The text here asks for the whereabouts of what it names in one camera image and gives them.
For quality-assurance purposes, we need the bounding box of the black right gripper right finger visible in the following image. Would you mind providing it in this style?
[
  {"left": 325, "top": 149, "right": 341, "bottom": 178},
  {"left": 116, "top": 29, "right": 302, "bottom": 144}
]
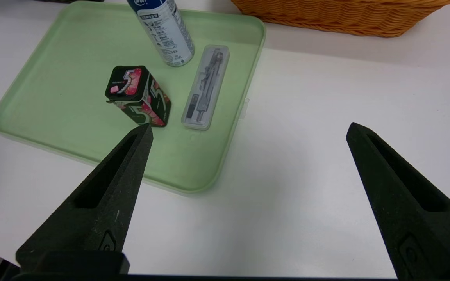
[{"left": 346, "top": 122, "right": 450, "bottom": 279}]

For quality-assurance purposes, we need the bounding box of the black gum box with pink print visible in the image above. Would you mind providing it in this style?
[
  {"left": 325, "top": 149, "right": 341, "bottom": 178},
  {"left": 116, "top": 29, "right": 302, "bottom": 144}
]
[{"left": 105, "top": 66, "right": 171, "bottom": 128}]

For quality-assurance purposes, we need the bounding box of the clear plastic compass case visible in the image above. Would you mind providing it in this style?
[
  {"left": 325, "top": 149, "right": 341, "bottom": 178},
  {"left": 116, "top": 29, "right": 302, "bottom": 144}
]
[{"left": 181, "top": 44, "right": 230, "bottom": 131}]

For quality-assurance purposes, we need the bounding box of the orange wicker basket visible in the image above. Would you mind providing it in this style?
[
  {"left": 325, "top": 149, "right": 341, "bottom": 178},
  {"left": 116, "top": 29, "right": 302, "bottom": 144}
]
[{"left": 231, "top": 0, "right": 450, "bottom": 38}]

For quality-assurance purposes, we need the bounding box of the white bottle with blue cap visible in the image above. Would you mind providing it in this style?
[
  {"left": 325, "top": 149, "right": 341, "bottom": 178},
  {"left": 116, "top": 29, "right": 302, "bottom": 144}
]
[{"left": 127, "top": 0, "right": 195, "bottom": 67}]

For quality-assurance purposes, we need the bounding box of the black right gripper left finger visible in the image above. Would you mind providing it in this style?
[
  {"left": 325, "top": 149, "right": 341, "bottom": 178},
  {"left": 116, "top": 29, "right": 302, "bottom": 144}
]
[{"left": 16, "top": 123, "right": 154, "bottom": 274}]

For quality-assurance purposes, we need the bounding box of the light green plastic tray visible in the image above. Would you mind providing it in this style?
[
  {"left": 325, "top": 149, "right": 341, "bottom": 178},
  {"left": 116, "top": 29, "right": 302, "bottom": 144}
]
[{"left": 0, "top": 1, "right": 266, "bottom": 194}]

